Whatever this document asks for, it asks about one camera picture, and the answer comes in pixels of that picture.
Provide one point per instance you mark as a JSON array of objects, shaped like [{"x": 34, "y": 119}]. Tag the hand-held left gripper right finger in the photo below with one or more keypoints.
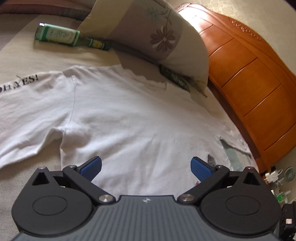
[{"x": 200, "y": 168}]

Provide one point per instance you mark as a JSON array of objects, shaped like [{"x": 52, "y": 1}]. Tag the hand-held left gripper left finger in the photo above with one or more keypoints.
[{"x": 92, "y": 165}]

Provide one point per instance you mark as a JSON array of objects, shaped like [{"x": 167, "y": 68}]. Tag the white printed long-sleeved shirt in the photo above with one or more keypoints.
[{"x": 138, "y": 115}]

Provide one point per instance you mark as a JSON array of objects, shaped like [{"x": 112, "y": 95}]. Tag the white charger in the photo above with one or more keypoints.
[{"x": 272, "y": 176}]

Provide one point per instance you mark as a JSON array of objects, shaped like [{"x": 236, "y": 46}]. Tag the small white fan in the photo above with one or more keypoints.
[{"x": 289, "y": 175}]

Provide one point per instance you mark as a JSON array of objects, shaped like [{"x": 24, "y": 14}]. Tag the black remote control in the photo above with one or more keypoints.
[{"x": 175, "y": 77}]

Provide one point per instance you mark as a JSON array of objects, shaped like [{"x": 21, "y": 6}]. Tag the black device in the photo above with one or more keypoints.
[{"x": 286, "y": 210}]

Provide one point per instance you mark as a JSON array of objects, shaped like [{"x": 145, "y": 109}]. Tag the wooden bed headboard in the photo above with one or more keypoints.
[{"x": 249, "y": 81}]

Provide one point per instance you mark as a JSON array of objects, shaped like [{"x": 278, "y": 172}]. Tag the green glass bottle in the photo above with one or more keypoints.
[{"x": 57, "y": 34}]

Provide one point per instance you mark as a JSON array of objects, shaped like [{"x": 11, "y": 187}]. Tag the floral patchwork pillow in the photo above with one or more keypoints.
[{"x": 161, "y": 34}]

